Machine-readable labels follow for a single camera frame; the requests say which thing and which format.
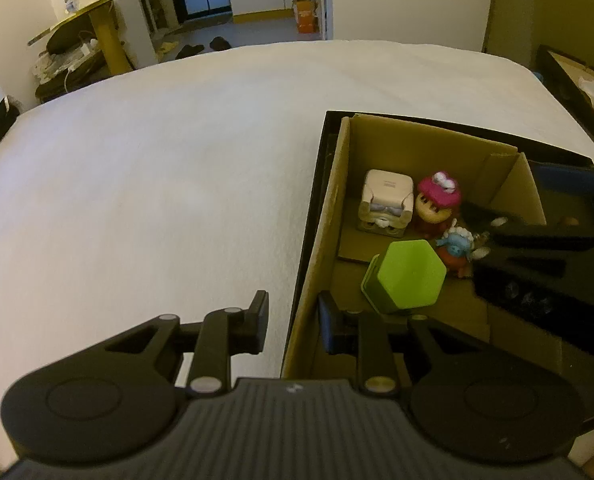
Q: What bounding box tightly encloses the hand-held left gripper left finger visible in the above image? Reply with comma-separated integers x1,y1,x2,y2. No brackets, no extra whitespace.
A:
103,290,270,396

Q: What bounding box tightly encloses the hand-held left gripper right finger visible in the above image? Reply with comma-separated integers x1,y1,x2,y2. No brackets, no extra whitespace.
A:
318,291,498,397

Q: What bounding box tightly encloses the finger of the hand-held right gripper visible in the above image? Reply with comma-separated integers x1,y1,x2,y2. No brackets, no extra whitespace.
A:
458,201,594,252
528,159,594,222

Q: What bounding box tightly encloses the pink hat toy figure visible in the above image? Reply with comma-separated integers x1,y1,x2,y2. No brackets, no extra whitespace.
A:
414,171,462,239

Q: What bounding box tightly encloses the blue-haired toy figure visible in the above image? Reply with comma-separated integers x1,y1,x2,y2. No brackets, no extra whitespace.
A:
436,225,488,279

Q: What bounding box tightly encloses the green hexagonal toy box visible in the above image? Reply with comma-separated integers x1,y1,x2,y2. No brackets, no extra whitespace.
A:
360,240,448,317

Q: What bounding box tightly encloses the pale cube toy figure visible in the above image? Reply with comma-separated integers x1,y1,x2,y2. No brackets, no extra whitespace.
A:
357,169,417,239

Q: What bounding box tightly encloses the brown cardboard box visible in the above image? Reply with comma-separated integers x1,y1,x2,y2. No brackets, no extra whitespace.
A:
281,114,566,397

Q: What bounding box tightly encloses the black flat box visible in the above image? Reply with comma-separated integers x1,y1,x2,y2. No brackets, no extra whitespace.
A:
534,45,594,154

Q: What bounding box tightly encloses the olive green chair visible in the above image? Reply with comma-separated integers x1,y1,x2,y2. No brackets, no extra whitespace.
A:
482,0,594,70

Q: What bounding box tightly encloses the orange cardboard box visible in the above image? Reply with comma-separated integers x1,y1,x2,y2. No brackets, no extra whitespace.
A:
292,0,320,34

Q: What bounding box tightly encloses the pile of clutter under table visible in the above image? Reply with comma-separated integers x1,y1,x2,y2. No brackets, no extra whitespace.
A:
31,34,108,105

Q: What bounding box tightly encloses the round yellow-legged table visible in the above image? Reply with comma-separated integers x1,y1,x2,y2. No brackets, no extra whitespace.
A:
27,0,176,77

